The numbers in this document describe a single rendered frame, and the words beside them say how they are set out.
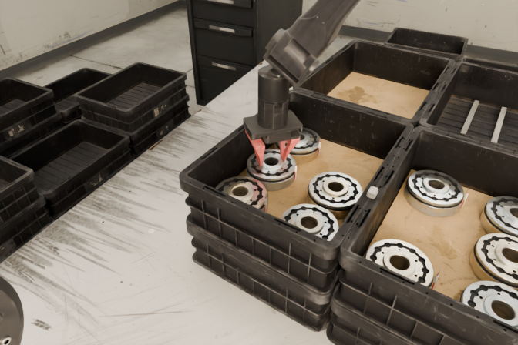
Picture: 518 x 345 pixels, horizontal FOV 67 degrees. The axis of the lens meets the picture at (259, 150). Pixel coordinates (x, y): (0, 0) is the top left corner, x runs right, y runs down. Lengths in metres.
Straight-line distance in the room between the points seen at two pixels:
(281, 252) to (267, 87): 0.28
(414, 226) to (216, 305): 0.39
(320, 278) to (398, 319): 0.12
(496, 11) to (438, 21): 0.44
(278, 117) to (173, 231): 0.37
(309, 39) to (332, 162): 0.34
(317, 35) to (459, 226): 0.43
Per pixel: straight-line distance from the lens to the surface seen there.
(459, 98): 1.26
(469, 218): 0.84
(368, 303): 0.63
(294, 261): 0.65
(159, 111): 1.77
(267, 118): 0.73
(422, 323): 0.61
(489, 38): 4.01
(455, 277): 0.73
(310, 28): 0.62
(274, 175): 0.79
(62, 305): 0.86
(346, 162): 0.89
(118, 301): 0.83
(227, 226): 0.69
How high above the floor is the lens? 1.36
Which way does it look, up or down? 36 degrees down
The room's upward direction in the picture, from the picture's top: straight up
